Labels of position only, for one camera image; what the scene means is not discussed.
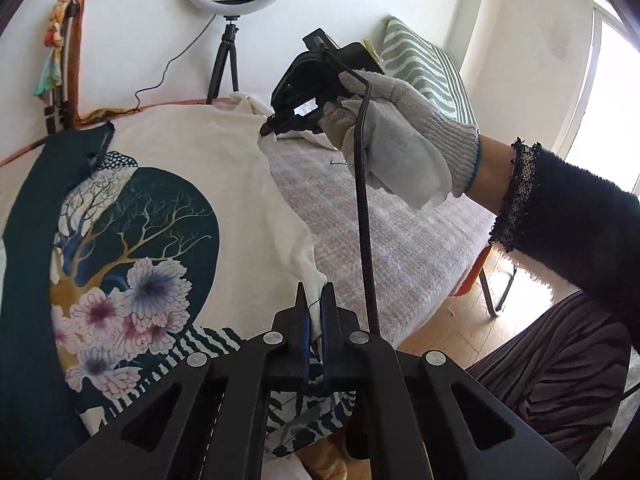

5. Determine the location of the black ring light cable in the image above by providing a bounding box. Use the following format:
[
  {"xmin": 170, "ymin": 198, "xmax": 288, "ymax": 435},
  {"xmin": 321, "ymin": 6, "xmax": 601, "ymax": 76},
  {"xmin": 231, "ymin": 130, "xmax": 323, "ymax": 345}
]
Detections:
[{"xmin": 133, "ymin": 13, "xmax": 218, "ymax": 111}]

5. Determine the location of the black mini tripod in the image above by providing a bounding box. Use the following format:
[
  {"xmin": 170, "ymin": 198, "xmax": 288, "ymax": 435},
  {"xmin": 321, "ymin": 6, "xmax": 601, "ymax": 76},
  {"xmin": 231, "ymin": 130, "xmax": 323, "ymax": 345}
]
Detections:
[{"xmin": 206, "ymin": 15, "xmax": 240, "ymax": 104}]

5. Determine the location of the silver folded tripod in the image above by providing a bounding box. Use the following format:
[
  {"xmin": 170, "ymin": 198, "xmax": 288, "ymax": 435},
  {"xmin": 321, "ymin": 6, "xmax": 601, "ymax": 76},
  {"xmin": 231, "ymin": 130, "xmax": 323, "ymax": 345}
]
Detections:
[{"xmin": 43, "ymin": 0, "xmax": 79, "ymax": 128}]

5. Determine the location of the right gloved hand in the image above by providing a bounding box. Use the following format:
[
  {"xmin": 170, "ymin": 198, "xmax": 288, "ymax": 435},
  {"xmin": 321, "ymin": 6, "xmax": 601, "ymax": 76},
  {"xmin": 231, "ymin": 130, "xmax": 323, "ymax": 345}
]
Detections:
[{"xmin": 319, "ymin": 70, "xmax": 480, "ymax": 210}]

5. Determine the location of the colourful scarf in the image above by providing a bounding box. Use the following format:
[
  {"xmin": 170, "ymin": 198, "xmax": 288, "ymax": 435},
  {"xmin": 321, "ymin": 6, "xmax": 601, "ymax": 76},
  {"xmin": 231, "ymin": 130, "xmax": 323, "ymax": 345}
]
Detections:
[{"xmin": 34, "ymin": 0, "xmax": 140, "ymax": 134}]

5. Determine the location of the right forearm black sleeve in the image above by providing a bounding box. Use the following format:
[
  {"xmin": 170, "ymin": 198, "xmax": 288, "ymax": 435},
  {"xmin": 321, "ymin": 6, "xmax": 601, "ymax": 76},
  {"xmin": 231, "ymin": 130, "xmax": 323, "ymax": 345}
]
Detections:
[{"xmin": 468, "ymin": 136, "xmax": 639, "ymax": 309}]

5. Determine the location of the cream and teal printed shirt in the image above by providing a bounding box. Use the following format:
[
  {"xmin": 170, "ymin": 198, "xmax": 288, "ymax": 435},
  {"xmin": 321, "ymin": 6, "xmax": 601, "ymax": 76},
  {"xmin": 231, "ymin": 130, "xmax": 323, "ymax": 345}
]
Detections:
[{"xmin": 1, "ymin": 100, "xmax": 326, "ymax": 475}]

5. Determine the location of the pink plaid bed cover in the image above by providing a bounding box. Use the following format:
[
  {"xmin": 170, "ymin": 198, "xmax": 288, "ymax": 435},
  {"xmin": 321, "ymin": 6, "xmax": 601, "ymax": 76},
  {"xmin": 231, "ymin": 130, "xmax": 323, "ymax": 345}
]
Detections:
[{"xmin": 260, "ymin": 138, "xmax": 495, "ymax": 346}]

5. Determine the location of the white folded shirt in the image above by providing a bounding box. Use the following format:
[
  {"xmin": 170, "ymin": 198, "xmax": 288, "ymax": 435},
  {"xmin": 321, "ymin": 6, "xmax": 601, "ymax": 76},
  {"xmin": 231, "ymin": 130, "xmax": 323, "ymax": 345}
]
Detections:
[{"xmin": 229, "ymin": 91, "xmax": 337, "ymax": 152}]

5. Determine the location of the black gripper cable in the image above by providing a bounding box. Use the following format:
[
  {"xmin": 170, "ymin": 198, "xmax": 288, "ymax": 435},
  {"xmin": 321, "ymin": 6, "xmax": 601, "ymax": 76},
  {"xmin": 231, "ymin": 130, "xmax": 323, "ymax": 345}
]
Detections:
[{"xmin": 319, "ymin": 45, "xmax": 381, "ymax": 335}]

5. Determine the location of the metal folding bed leg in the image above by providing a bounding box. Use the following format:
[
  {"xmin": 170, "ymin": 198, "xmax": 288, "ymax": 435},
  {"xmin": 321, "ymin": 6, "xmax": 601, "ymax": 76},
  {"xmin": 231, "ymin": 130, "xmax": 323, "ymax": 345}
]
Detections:
[{"xmin": 478, "ymin": 264, "xmax": 518, "ymax": 318}]

